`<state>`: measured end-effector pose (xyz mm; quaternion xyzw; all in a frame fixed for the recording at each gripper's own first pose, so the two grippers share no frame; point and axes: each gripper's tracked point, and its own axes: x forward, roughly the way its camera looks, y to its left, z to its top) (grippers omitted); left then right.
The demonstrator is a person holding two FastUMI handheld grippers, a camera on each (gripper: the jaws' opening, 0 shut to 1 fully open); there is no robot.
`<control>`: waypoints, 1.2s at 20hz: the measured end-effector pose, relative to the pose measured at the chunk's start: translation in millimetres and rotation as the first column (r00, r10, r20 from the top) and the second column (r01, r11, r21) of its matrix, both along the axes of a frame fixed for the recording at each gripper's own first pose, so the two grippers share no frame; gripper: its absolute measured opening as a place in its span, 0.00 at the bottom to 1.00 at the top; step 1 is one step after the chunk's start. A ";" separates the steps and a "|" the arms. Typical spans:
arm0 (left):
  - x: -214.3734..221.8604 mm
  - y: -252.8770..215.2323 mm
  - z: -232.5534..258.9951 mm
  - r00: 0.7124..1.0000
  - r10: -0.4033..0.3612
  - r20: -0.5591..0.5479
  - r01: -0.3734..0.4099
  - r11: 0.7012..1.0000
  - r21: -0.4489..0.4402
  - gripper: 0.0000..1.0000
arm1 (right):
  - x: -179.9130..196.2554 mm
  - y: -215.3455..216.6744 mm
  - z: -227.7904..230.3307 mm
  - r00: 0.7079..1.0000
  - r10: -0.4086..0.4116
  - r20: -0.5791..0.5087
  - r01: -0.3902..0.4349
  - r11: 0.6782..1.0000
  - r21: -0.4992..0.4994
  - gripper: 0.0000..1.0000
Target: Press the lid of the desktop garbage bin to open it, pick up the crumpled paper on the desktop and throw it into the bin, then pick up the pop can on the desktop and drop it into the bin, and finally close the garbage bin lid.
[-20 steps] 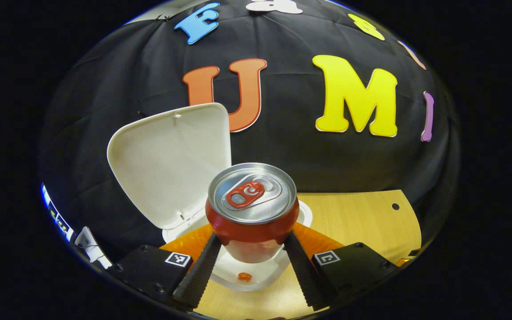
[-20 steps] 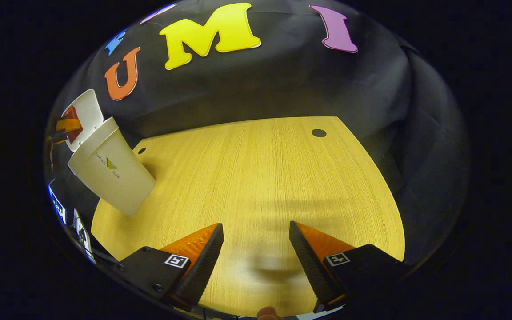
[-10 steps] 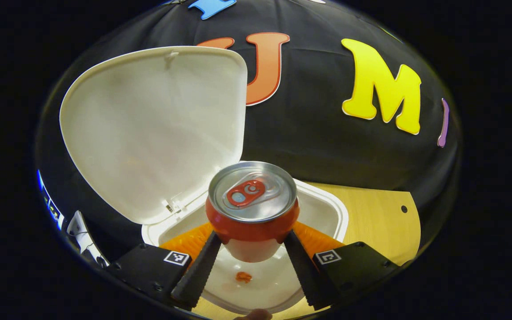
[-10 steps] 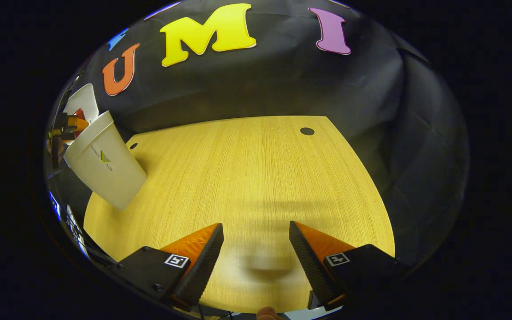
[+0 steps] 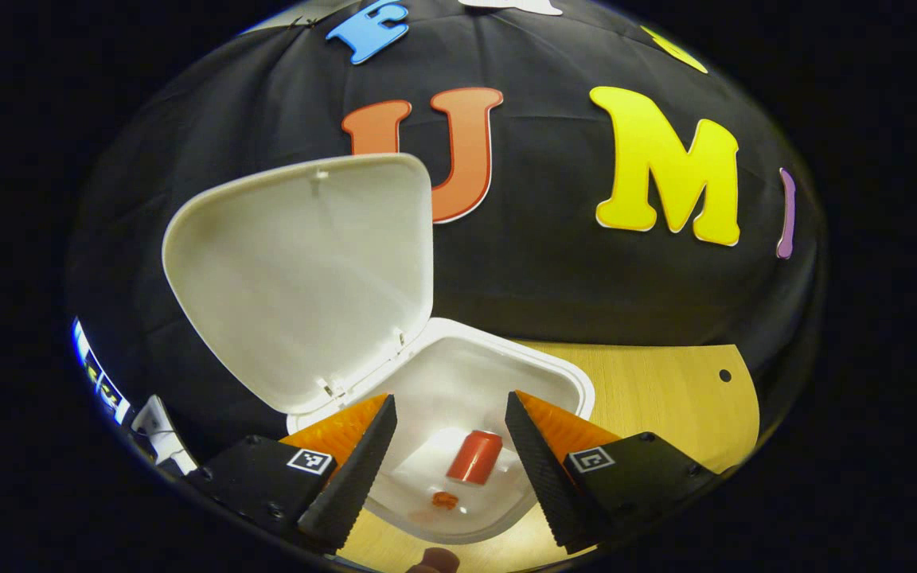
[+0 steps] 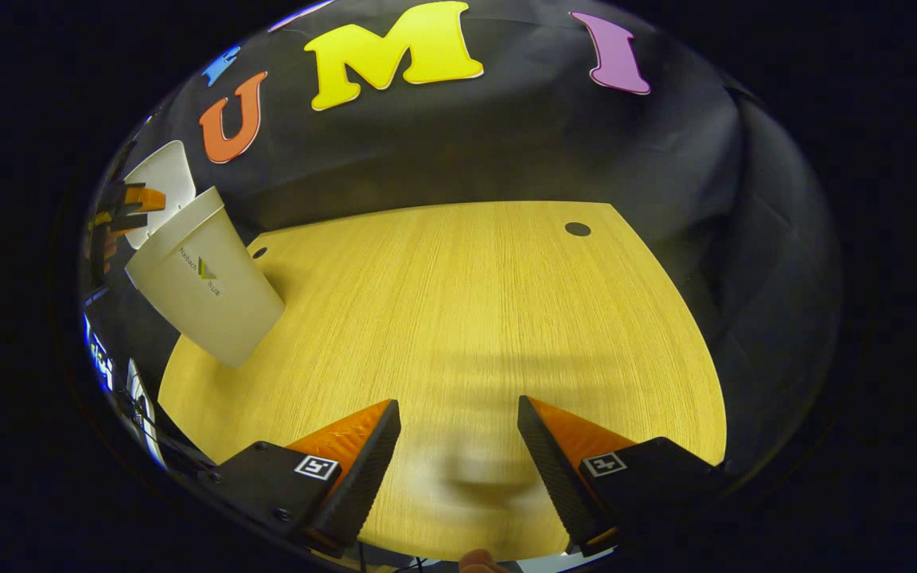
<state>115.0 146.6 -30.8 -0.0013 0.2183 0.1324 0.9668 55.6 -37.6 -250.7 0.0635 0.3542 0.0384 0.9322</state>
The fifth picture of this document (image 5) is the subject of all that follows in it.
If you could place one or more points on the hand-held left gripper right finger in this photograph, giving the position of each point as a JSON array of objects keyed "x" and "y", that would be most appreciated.
[{"x": 542, "y": 485}]

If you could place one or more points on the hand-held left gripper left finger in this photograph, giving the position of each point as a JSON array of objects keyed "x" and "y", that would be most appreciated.
[{"x": 355, "y": 485}]

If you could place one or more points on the red pop can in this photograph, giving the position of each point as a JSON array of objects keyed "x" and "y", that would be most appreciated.
[{"x": 474, "y": 458}]

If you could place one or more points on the orange paper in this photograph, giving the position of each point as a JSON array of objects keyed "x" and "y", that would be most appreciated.
[{"x": 445, "y": 500}]

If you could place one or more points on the white desktop garbage bin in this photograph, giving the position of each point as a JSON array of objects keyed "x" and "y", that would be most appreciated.
[{"x": 299, "y": 270}]

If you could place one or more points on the wooden desktop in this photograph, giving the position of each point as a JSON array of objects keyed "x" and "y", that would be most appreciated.
[{"x": 665, "y": 398}]

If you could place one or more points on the white side table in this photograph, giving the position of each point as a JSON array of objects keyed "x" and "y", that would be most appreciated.
[{"x": 160, "y": 434}]

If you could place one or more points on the black backdrop cloth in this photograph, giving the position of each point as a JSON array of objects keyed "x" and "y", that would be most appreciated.
[{"x": 546, "y": 278}]

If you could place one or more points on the computer monitor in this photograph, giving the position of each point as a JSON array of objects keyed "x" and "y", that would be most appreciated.
[{"x": 100, "y": 378}]

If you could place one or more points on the small black cloth clip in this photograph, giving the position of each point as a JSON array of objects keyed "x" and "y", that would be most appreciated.
[{"x": 303, "y": 21}]

